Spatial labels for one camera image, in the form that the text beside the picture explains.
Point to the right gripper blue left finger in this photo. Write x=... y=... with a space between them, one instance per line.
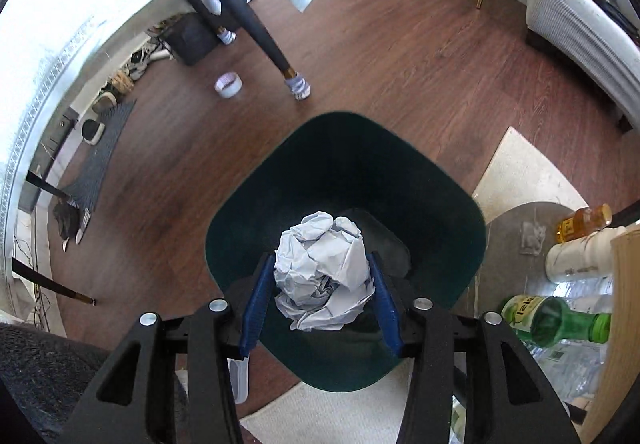
x=131 y=397

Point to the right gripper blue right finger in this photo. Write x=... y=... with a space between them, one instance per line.
x=507 y=397

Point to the white paper ball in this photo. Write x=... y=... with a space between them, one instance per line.
x=322 y=273

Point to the dark green trash bin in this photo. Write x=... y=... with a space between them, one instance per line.
x=426 y=228

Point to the green glass bottle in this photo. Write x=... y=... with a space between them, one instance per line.
x=545 y=321

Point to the wooden shelf panel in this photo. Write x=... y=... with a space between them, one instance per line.
x=621 y=367

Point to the white tall bottle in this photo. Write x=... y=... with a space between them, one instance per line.
x=584 y=258

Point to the amber drink bottle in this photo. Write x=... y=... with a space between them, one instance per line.
x=583 y=222

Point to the clear tape roll on floor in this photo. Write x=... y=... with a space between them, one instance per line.
x=228 y=85

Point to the grey armchair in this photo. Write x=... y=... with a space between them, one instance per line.
x=584 y=33

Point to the black handbag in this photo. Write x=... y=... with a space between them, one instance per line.
x=611 y=8

